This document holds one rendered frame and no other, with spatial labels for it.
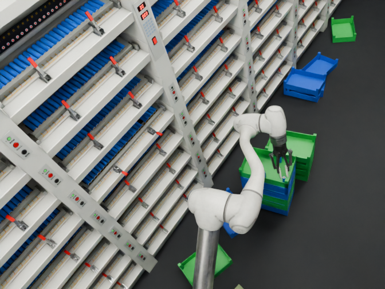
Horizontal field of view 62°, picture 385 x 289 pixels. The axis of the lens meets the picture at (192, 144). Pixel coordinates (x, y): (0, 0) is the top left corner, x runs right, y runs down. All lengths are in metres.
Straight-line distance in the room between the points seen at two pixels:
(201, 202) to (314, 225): 1.08
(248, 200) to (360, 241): 1.08
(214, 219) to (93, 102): 0.72
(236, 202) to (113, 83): 0.73
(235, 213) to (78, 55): 0.88
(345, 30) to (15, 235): 3.29
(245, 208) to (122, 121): 0.68
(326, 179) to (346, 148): 0.32
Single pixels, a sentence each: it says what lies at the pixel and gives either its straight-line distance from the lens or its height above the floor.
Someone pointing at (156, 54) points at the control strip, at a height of 1.31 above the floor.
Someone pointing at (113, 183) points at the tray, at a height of 0.93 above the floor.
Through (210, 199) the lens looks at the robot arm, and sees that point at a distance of 1.43.
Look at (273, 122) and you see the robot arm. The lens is 1.72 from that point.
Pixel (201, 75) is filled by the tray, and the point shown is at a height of 0.94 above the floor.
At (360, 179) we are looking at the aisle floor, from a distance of 2.54.
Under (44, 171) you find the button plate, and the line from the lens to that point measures 1.33.
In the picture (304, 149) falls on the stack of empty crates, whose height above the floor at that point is 0.24.
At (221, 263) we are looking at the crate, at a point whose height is 0.00.
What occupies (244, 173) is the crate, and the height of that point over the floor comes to 0.45.
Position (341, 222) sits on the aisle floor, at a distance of 2.37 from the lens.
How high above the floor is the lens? 2.15
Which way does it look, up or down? 51 degrees down
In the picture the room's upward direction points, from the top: 21 degrees counter-clockwise
